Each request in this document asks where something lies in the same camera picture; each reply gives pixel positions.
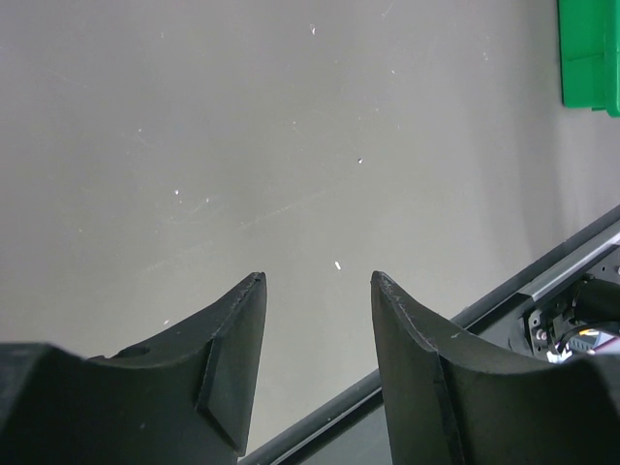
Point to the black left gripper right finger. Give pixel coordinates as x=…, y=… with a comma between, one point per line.
x=452, y=397

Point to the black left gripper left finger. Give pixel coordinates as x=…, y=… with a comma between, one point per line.
x=182, y=396

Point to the green plastic bin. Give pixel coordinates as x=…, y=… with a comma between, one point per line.
x=589, y=54

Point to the aluminium frame rail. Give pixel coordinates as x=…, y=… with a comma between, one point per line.
x=484, y=315

